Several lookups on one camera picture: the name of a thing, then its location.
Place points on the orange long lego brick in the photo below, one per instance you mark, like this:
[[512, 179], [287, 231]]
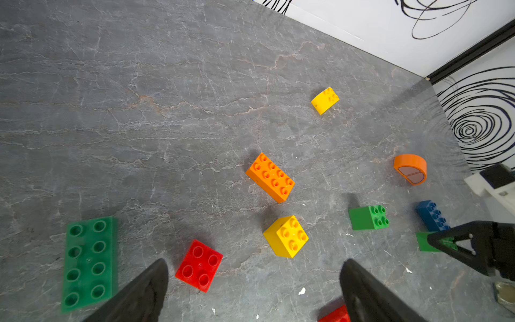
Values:
[[270, 178]]

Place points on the red flat lego brick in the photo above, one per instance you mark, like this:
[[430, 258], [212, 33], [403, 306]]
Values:
[[339, 315]]

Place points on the orange round lego piece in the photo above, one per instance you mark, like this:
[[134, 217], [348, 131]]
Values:
[[412, 167]]

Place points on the green tall lego brick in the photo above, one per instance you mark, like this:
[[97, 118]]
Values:
[[369, 218]]

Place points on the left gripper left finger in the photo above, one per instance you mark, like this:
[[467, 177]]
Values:
[[141, 300]]

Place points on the yellow square lego brick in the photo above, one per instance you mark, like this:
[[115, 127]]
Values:
[[286, 237]]

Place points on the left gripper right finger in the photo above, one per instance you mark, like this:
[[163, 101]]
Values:
[[367, 299]]

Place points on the small red lego brick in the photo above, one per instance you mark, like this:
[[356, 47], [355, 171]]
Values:
[[199, 266]]

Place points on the green flat lego plate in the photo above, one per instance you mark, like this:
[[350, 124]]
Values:
[[90, 263]]

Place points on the yellow curved lego brick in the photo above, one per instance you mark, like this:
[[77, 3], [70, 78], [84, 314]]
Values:
[[325, 100]]

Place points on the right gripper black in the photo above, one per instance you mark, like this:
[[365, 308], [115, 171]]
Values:
[[485, 245]]

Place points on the dark blue lego brick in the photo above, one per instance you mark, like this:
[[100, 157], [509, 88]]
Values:
[[431, 216]]

